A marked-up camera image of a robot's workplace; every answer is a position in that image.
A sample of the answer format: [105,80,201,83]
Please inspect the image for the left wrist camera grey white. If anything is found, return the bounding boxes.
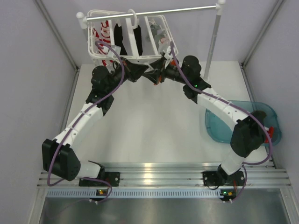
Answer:
[107,45,121,59]

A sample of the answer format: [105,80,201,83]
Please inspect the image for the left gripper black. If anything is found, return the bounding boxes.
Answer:
[106,56,149,93]

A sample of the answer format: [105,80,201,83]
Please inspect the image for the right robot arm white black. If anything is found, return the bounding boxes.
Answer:
[144,56,269,185]

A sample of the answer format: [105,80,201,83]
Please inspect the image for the white sock red trim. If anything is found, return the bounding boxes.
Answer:
[158,35,171,55]

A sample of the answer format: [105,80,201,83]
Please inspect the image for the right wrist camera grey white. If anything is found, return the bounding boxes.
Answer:
[161,46,173,60]

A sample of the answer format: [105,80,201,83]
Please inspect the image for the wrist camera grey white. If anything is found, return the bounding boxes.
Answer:
[107,45,121,59]
[161,46,173,60]

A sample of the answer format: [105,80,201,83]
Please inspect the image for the silver metal clothes rack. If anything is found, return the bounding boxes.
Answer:
[76,0,226,80]

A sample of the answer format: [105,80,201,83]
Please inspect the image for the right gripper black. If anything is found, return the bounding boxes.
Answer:
[142,57,189,85]

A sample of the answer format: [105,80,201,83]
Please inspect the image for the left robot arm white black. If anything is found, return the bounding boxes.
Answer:
[42,58,149,185]

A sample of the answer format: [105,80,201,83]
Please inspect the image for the white plastic sock hanger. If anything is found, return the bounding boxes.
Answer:
[86,15,174,65]

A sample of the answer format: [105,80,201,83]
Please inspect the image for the black sock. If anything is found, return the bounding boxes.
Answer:
[133,25,143,56]
[114,24,128,56]

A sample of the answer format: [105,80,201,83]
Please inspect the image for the blue plastic basin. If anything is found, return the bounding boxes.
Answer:
[205,100,282,146]

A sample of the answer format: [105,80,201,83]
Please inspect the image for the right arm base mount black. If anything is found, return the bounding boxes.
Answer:
[202,171,245,189]

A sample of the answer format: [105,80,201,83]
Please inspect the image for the red white striped sock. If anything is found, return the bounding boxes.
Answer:
[92,21,114,70]

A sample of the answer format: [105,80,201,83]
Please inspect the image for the slotted grey cable duct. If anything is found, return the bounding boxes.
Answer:
[46,188,237,199]

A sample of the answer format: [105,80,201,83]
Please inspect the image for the red sock in basin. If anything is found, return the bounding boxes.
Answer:
[265,126,274,143]

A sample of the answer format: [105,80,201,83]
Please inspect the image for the brown sock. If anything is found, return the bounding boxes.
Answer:
[251,110,267,120]

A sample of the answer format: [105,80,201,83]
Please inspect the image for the aluminium mounting rail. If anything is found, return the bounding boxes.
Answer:
[37,161,292,189]

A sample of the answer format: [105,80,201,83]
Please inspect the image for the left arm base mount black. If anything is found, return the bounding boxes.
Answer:
[103,172,121,187]

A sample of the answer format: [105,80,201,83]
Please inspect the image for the grey sock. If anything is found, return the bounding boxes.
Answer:
[149,24,167,46]

